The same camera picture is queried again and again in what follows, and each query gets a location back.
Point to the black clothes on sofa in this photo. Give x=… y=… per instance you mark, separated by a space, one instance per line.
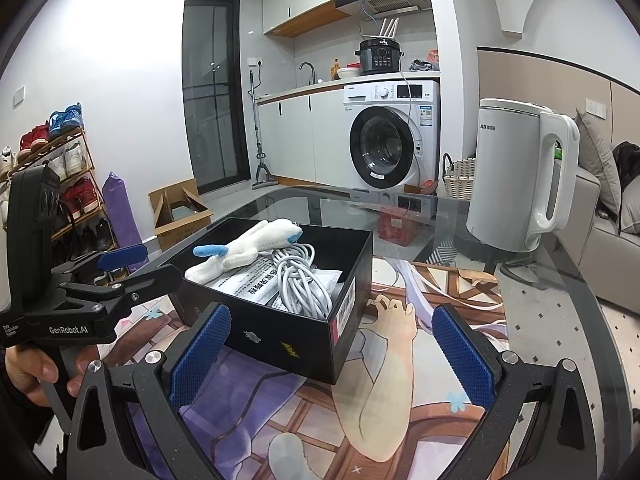
x=627 y=161

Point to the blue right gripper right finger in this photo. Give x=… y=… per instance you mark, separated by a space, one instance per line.
x=470 y=355

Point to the yellow bottle on counter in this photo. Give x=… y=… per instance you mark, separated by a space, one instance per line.
x=334 y=69

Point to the silver medicine sachet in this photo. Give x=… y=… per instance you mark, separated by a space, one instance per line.
x=289 y=283

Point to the purple rolled yoga mat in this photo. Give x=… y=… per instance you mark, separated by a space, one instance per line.
x=119 y=211

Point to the white wifi router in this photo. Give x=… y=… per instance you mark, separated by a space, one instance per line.
x=387 y=30

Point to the brown cardboard box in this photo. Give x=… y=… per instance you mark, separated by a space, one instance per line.
x=178 y=212

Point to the kitchen faucet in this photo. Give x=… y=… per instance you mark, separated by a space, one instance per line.
x=312 y=79

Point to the grey cushion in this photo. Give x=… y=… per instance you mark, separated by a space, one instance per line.
x=596 y=156

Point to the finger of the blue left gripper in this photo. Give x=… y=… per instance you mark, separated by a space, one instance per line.
x=126 y=257

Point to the range hood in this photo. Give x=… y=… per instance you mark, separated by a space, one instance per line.
x=381 y=8

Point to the white wicker basket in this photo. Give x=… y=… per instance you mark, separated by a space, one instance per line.
x=458 y=177

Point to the person's left hand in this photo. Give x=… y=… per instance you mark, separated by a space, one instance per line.
x=28 y=368

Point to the black framed glass door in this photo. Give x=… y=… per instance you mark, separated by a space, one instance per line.
x=212 y=93

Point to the white electric kettle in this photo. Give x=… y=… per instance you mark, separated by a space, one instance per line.
x=525 y=174

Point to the black pressure cooker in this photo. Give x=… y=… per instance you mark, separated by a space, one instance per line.
x=379 y=56

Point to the white kitchen base cabinets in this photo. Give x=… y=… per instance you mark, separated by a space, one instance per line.
x=306 y=137

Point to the anime print desk mat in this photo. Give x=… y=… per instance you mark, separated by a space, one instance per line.
x=397 y=411

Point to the pile of colourful clothes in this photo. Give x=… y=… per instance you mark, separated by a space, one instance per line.
x=428 y=64

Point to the white plush toy blue ears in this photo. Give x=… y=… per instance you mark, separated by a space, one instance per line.
x=219 y=259

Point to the white front-load washing machine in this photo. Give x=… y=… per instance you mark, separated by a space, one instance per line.
x=393 y=134

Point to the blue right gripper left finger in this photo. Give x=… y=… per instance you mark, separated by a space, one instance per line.
x=193 y=352

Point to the red box under table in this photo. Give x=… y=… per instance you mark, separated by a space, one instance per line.
x=396 y=226

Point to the wooden shoe rack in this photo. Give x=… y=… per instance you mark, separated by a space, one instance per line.
x=81 y=226

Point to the black open cardboard box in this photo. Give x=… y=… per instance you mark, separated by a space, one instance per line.
x=315 y=349

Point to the grey sofa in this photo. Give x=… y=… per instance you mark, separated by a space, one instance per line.
x=607 y=259

